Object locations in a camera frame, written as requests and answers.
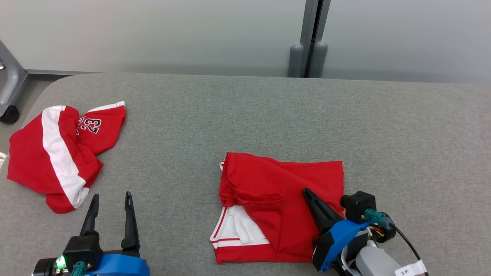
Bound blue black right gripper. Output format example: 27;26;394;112
302;188;371;273

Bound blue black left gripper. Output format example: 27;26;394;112
80;192;150;276

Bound red white jersey shirt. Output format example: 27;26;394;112
210;152;344;265

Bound red white basketball shorts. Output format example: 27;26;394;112
7;101;126;214

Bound black caster wheel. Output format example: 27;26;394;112
0;105;20;124

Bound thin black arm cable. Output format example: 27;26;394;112
394;226;422;262

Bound grey cylindrical post foot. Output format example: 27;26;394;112
288;44;304;78
309;41;328;79

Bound grey wall base rail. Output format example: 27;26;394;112
25;70;96;75

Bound grey partition post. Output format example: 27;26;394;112
300;0;331;78

